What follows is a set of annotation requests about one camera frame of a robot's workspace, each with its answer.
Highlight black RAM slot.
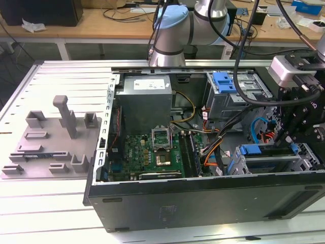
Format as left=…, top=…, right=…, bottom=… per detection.
left=179, top=131, right=197, bottom=178
left=188, top=131, right=204, bottom=176

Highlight thick black camera cable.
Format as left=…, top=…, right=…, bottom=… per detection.
left=233, top=0, right=322, bottom=105

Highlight black open PC case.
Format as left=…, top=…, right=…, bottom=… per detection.
left=83, top=65, right=325, bottom=233

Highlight blue cardboard box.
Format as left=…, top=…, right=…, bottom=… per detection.
left=291, top=0, right=321, bottom=15

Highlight CPU socket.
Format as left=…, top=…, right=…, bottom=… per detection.
left=154, top=149, right=173, bottom=167

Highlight RAM stick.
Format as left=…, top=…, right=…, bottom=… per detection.
left=22, top=152, right=56, bottom=160

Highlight grey parts rack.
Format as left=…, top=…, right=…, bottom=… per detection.
left=1, top=95, right=103, bottom=180

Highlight metal socket cover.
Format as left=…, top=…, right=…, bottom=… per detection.
left=151, top=126, right=173, bottom=151

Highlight metal optical drive cage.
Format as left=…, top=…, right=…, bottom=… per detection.
left=205, top=72, right=279, bottom=128

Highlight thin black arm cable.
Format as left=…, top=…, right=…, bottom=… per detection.
left=146, top=0, right=166, bottom=60

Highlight yellow orange wire bundle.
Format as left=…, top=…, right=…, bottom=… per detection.
left=200, top=138, right=222, bottom=156

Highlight black graphics card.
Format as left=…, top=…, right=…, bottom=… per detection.
left=131, top=170, right=183, bottom=181

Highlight large black box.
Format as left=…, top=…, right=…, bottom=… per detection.
left=0, top=0, right=84, bottom=27

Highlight green motherboard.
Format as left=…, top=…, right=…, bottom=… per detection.
left=108, top=127, right=214, bottom=181

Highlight white crumpled wrapper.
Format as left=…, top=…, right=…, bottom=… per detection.
left=21, top=18, right=48, bottom=33

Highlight grey flat box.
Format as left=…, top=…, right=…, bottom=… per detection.
left=266, top=5, right=297, bottom=17

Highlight small black cube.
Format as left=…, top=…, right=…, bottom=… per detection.
left=251, top=11, right=267, bottom=25

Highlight orange black power wire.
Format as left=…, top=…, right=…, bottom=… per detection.
left=263, top=129, right=279, bottom=143

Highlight grey power supply unit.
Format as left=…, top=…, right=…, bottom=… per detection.
left=115, top=75, right=173, bottom=128

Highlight hard disk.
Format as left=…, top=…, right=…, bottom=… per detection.
left=227, top=143, right=298, bottom=176

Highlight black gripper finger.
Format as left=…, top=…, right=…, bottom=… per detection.
left=274, top=87, right=308, bottom=150
left=286, top=121, right=325, bottom=153

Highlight clear plastic packaging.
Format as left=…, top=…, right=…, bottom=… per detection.
left=278, top=15, right=293, bottom=28

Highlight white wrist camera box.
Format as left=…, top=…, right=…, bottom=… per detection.
left=269, top=52, right=318, bottom=88

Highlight wooden desk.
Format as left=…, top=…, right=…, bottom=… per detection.
left=0, top=0, right=325, bottom=60

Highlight white box black insert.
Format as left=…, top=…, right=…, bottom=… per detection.
left=311, top=20, right=325, bottom=33

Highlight brown cardboard piece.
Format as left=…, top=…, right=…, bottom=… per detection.
left=101, top=0, right=127, bottom=8

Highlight metal disk bay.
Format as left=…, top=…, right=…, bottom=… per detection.
left=235, top=142, right=319, bottom=176

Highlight blue plastic drive latch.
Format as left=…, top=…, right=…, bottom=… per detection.
left=213, top=72, right=239, bottom=94

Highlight black waste bin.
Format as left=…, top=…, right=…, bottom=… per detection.
left=184, top=45, right=198, bottom=60

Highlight blue data wire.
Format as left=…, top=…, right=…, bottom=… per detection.
left=250, top=116, right=277, bottom=146

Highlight orange flat cable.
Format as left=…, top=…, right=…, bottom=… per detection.
left=203, top=151, right=221, bottom=168

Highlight thick black cable bundle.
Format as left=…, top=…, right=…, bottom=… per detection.
left=200, top=101, right=270, bottom=176

